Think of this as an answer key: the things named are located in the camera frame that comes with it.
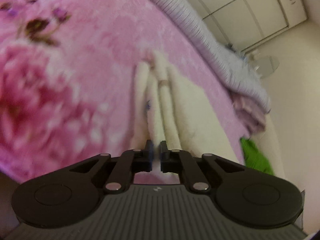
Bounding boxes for cream knitted sweater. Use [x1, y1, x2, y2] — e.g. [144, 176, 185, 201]
[131, 51, 239, 177]

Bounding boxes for green knitted sweater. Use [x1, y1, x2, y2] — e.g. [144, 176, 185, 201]
[240, 137, 274, 175]

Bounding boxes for mauve pillow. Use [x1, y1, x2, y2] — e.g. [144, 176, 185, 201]
[231, 92, 266, 134]

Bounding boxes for cream padded headboard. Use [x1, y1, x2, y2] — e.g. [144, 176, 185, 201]
[251, 114, 286, 179]

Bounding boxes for pink rose bed blanket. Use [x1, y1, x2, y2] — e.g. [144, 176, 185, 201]
[1, 0, 247, 183]

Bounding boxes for oval vanity mirror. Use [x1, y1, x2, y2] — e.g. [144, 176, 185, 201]
[254, 56, 280, 79]

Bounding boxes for cream wardrobe doors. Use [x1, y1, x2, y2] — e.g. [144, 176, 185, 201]
[187, 0, 307, 51]

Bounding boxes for grey striped duvet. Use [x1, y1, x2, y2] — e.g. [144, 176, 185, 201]
[150, 0, 271, 113]

